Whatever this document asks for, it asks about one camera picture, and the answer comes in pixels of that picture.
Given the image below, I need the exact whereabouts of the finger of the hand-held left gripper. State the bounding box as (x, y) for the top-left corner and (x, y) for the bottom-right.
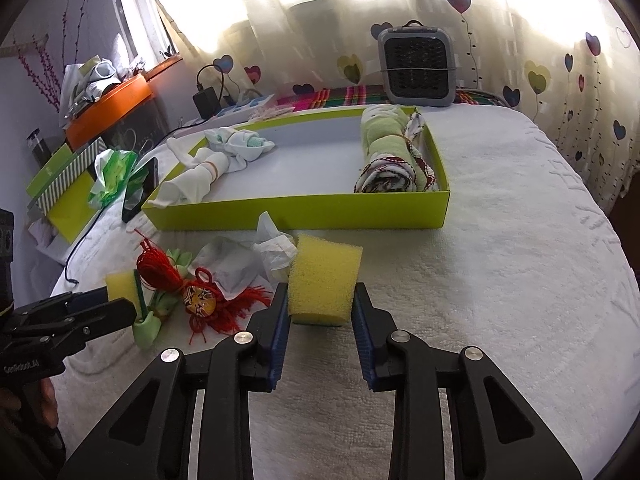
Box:
(15, 287), (108, 323)
(10, 298), (138, 356)

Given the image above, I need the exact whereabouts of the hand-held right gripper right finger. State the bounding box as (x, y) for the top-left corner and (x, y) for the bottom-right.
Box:
(350, 282), (583, 480)

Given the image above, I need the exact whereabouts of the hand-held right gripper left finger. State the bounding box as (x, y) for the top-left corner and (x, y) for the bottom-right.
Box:
(57, 281), (292, 480)

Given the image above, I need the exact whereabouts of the large yellow sponge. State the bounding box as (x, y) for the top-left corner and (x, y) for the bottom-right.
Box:
(289, 232), (364, 328)

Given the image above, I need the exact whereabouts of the red tassel mask ornament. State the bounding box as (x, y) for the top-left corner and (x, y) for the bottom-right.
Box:
(134, 232), (273, 346)

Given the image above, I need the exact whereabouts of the white sock bundle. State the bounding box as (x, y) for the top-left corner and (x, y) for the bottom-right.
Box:
(145, 137), (233, 209)

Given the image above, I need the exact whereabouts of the green towel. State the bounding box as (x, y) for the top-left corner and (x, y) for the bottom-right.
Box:
(354, 104), (442, 194)

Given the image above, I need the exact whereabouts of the white blue sock ball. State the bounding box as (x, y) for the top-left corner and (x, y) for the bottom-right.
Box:
(202, 127), (277, 163)

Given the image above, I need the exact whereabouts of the person's left hand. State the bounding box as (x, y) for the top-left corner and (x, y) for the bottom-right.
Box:
(0, 377), (59, 433)

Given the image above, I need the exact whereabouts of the lime green box lid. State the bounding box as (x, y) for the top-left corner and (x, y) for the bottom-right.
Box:
(47, 172), (101, 240)

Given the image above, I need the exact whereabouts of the striped lime box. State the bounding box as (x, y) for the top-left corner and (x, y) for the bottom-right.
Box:
(26, 137), (103, 216)

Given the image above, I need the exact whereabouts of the black smartphone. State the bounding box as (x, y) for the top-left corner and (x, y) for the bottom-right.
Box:
(121, 156), (161, 223)

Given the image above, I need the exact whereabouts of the green plastic bag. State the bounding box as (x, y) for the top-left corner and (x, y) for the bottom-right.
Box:
(89, 147), (151, 208)

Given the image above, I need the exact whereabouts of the dark jar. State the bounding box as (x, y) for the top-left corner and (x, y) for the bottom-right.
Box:
(27, 130), (53, 168)

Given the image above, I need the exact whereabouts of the orange shelf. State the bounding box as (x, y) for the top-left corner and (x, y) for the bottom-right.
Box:
(65, 76), (153, 151)

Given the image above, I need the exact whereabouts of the pile of papers and cloths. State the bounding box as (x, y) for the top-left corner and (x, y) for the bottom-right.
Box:
(60, 57), (148, 121)

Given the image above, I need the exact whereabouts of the black power adapter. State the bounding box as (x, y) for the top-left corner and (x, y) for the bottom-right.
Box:
(192, 87), (221, 120)

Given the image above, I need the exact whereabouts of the pink white packet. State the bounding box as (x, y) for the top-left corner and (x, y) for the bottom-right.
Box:
(252, 102), (294, 119)

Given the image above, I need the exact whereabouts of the pink branch decoration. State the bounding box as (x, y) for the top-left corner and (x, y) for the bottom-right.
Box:
(17, 0), (93, 111)

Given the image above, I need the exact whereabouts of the white power strip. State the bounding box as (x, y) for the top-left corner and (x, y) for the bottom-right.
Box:
(220, 92), (276, 116)

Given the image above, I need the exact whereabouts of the orange window ledge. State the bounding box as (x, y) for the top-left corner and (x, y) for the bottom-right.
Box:
(145, 55), (182, 81)

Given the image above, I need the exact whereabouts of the bamboo pole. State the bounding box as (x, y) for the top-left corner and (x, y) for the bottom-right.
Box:
(0, 35), (49, 59)

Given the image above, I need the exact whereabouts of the grey portable fan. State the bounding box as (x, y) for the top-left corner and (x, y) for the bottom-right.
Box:
(377, 20), (457, 107)

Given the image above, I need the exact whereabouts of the heart print curtain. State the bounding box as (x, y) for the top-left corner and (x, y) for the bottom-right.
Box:
(130, 0), (640, 211)

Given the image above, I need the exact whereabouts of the window frame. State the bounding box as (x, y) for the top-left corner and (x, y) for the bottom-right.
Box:
(109, 0), (181, 63)

